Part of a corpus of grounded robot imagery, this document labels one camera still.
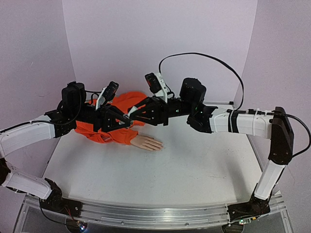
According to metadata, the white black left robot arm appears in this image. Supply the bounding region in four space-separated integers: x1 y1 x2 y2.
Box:
0 81 131 213

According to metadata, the orange sweatshirt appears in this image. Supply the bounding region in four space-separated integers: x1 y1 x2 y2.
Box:
75 91 147 145

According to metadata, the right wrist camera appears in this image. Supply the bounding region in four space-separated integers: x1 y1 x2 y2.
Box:
145 73 170 101

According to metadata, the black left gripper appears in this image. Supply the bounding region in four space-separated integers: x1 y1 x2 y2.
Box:
72 102 134 132

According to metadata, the mannequin hand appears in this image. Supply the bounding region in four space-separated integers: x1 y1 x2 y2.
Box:
130 134 163 151

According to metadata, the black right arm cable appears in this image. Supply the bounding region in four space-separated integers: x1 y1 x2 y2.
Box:
158 52 311 158

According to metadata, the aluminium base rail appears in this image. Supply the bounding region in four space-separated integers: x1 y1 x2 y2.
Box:
14 194 293 233

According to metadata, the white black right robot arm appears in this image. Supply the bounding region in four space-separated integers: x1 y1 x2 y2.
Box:
128 77 294 223

